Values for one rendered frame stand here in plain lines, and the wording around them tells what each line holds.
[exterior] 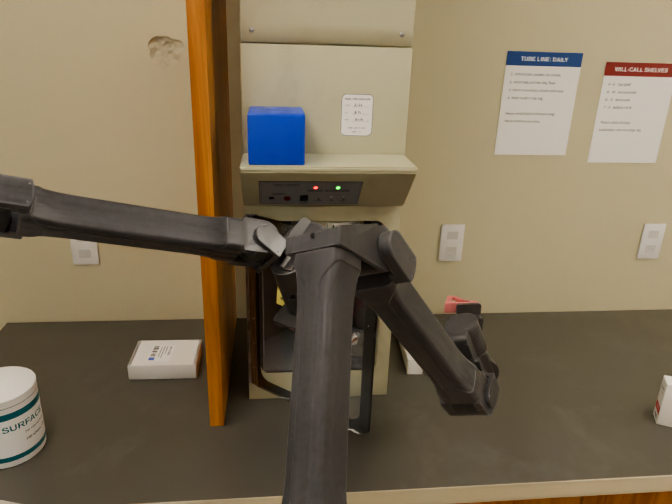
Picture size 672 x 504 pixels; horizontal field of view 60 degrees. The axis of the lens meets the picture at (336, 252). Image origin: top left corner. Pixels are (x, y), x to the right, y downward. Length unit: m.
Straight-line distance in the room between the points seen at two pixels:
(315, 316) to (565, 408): 0.96
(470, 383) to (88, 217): 0.61
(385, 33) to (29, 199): 0.67
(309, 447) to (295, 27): 0.77
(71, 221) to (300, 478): 0.47
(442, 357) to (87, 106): 1.14
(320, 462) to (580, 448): 0.86
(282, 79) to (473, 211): 0.81
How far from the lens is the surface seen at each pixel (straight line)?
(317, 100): 1.13
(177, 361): 1.47
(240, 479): 1.19
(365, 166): 1.05
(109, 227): 0.87
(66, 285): 1.80
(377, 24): 1.14
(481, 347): 1.00
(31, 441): 1.31
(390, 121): 1.16
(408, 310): 0.77
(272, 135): 1.03
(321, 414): 0.59
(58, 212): 0.86
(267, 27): 1.12
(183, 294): 1.74
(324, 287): 0.61
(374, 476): 1.19
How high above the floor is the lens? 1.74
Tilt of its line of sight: 21 degrees down
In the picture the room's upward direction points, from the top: 2 degrees clockwise
